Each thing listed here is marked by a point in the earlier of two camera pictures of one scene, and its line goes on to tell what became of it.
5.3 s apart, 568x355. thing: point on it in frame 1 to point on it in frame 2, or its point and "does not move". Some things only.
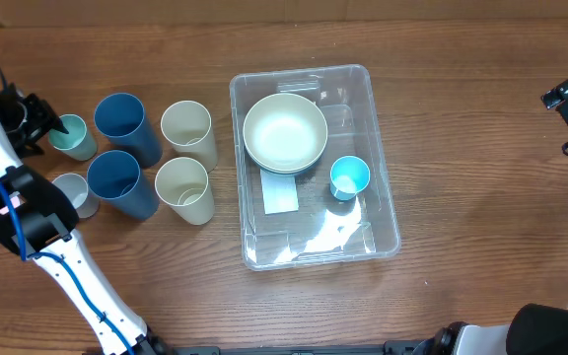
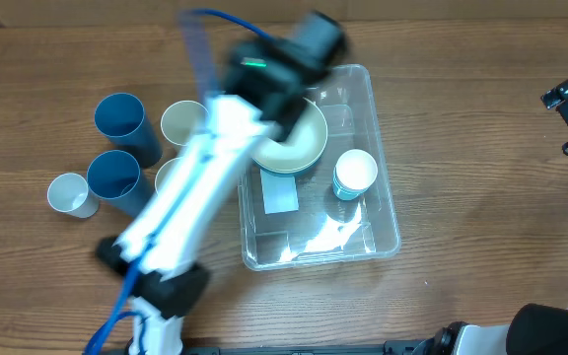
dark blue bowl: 281,172 does not move
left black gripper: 38,119 to 288,128
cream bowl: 285,132 does not move
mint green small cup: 78,144 to 340,178
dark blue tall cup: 120,117 does not move
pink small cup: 16,199 to 354,172
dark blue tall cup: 115,176 does not move
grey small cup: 86,204 does not move
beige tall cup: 186,126 does not move
